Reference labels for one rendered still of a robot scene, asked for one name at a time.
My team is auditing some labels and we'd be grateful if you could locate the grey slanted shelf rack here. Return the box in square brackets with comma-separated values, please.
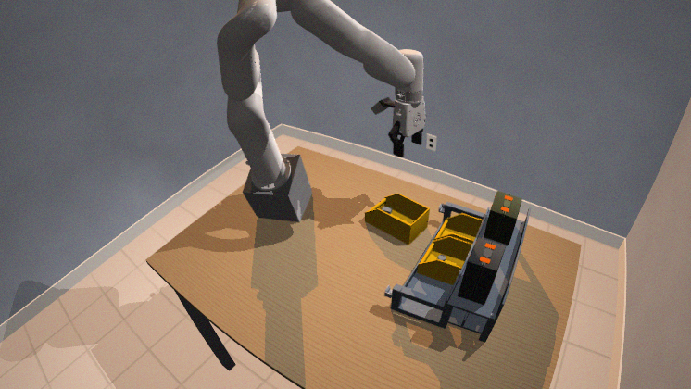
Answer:
[384, 202, 531, 342]

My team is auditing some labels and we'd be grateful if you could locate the yellow bin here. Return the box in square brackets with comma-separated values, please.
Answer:
[419, 236, 472, 285]
[435, 213, 483, 243]
[365, 194, 430, 245]

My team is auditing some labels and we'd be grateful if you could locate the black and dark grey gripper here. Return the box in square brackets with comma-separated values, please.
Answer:
[388, 97, 426, 157]

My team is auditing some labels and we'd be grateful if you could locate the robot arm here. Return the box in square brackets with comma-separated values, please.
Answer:
[217, 0, 423, 191]

